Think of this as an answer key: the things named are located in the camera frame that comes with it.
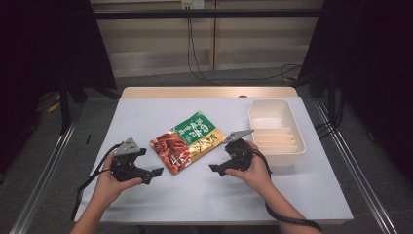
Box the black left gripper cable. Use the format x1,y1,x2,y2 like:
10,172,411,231
70,141,125,222

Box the wooden table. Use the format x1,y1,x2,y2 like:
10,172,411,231
74,86,355,227

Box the yellow floor object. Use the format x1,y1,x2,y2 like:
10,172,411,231
47,93,62,114

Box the white table sheet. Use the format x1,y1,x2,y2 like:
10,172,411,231
74,96,355,225

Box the aluminium floor rail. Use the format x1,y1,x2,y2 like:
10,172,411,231
9,102,86,234
312,98,399,234

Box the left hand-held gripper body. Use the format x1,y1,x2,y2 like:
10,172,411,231
110,136,145,183

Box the black horizontal bar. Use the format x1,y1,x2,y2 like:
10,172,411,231
92,9,325,20

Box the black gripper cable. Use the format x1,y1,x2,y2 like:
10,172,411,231
252,148,323,233
70,141,125,222

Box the black floor cables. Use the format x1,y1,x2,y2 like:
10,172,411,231
186,8,304,87

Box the black cable bundle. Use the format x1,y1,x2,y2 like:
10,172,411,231
314,97,346,140

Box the person's left hand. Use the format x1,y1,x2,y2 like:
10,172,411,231
92,151,144,210

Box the black curtain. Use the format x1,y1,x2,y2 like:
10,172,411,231
291,0,413,184
0,0,119,175

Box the green and red sauce packet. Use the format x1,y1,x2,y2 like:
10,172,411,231
149,111,227,176

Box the person's right hand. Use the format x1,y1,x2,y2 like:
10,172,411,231
225,139,276,197

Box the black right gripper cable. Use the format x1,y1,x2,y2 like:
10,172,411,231
252,148,323,233

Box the white plastic container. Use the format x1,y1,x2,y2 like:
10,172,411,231
247,98,307,167

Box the white wall socket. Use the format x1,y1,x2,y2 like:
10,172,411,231
180,0,206,10

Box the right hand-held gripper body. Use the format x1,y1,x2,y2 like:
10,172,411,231
222,129,255,172

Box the black stand leg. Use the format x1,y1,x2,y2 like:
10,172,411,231
57,76,73,137
325,72,338,132

